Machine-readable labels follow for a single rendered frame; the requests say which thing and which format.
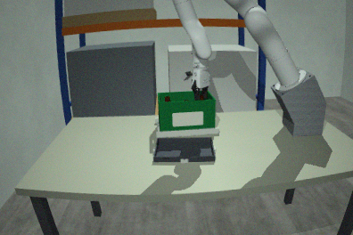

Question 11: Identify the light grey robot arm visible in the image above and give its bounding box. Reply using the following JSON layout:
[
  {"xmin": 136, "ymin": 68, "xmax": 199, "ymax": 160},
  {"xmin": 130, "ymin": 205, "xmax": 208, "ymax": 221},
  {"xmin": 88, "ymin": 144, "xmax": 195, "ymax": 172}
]
[{"xmin": 172, "ymin": 0, "xmax": 307, "ymax": 92}]

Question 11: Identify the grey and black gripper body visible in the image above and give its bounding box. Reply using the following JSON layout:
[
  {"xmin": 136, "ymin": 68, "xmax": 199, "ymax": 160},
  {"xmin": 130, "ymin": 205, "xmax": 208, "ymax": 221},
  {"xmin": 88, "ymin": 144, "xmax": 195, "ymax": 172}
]
[{"xmin": 193, "ymin": 68, "xmax": 209, "ymax": 89}]

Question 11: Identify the green plastic crate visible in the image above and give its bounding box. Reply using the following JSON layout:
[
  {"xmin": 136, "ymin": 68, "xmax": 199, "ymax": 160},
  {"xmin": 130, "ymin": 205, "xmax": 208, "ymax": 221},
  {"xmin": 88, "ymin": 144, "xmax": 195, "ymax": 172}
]
[{"xmin": 158, "ymin": 91, "xmax": 216, "ymax": 132}]

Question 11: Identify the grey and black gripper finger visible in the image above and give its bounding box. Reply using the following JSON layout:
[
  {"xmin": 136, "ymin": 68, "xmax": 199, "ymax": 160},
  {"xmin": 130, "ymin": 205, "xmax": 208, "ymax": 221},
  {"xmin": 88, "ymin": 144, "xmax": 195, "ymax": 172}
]
[
  {"xmin": 201, "ymin": 87, "xmax": 208, "ymax": 99},
  {"xmin": 191, "ymin": 80, "xmax": 200, "ymax": 101}
]

